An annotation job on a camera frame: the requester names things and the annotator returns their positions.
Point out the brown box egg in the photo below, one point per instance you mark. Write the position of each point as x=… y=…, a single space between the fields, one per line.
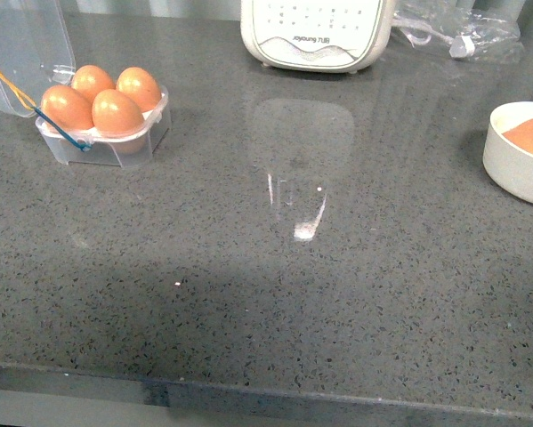
x=140 y=86
x=90 y=80
x=67 y=108

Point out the cream soy milk maker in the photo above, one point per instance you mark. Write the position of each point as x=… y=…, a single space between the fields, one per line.
x=317 y=36

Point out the brown box egg back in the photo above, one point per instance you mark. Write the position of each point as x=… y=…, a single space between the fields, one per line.
x=90 y=80

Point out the brown top egg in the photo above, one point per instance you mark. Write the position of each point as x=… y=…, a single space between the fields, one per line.
x=117 y=117

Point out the clear plastic egg box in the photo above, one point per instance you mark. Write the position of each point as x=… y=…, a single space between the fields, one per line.
x=36 y=54

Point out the cream round bowl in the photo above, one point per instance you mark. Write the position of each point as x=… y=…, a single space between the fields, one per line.
x=508 y=165

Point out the clear plastic bag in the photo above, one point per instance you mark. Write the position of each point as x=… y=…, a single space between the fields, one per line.
x=444 y=29

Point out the brown box egg left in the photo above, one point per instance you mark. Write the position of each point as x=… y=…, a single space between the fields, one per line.
x=67 y=108

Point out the brown box egg right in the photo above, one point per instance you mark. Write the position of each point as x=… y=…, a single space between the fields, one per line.
x=140 y=86

